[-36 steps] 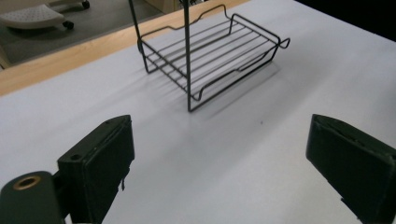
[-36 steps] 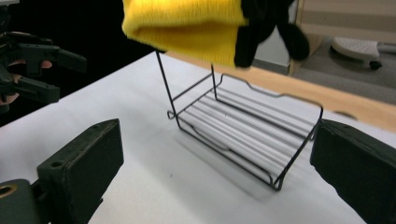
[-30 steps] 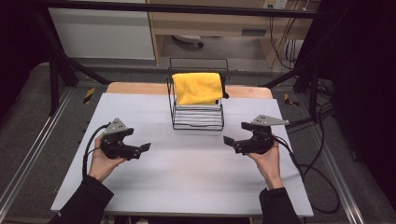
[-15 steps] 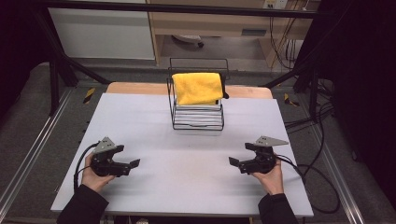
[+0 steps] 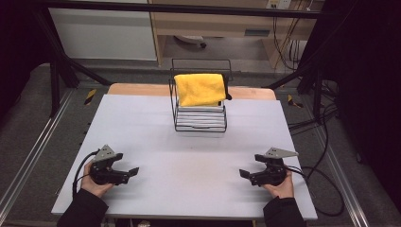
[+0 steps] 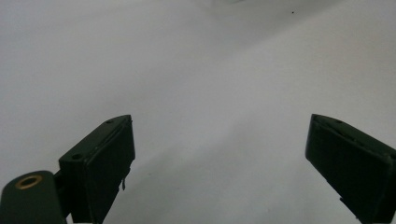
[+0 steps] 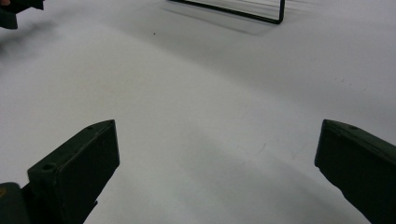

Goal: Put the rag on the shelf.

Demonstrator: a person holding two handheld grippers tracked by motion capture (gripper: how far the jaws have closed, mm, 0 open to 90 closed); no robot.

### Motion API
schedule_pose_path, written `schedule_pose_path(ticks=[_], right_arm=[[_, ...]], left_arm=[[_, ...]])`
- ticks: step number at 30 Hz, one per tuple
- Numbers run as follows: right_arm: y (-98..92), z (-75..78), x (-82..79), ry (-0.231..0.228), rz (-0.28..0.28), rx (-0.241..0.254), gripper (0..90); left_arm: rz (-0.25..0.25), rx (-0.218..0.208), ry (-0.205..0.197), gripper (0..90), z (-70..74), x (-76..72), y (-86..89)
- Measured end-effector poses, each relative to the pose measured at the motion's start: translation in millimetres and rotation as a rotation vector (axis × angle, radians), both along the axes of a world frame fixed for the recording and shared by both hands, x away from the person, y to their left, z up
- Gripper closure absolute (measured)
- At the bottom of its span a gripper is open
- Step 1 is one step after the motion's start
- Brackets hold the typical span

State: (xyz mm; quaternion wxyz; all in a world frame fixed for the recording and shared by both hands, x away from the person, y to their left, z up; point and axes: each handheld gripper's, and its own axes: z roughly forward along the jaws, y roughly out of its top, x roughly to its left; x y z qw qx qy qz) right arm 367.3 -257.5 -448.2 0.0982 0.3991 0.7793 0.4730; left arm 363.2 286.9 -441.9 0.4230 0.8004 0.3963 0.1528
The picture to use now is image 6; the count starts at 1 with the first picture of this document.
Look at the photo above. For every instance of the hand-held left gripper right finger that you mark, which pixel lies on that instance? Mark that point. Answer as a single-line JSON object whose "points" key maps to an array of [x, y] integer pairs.
{"points": [[351, 168]]}

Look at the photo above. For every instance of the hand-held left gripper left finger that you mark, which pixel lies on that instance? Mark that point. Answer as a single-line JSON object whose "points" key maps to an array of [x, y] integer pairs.
{"points": [[99, 168]]}

